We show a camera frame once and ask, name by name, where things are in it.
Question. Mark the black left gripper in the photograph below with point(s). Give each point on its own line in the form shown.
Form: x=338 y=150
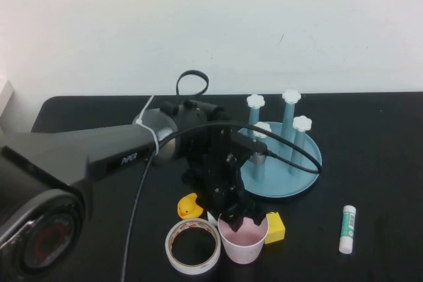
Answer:
x=215 y=169

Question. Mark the pink plastic cup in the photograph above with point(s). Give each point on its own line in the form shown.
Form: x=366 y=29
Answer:
x=243 y=252

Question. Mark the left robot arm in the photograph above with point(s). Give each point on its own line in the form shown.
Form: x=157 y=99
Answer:
x=66 y=150

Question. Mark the blue four-peg cup stand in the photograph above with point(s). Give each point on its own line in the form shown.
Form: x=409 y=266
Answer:
x=281 y=186

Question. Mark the yellow foam cube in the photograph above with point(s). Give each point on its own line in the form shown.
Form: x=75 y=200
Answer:
x=277 y=230

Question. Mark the white foam cube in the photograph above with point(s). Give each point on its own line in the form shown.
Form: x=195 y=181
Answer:
x=211 y=219

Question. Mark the yellow rubber duck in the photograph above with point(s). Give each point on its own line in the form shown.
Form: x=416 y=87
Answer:
x=186 y=207

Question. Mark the white tape roll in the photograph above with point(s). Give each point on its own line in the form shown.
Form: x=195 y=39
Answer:
x=195 y=269

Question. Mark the green white glue stick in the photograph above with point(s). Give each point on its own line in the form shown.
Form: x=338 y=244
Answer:
x=347 y=229

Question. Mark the white zip tie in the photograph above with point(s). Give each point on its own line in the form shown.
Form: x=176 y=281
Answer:
x=155 y=136

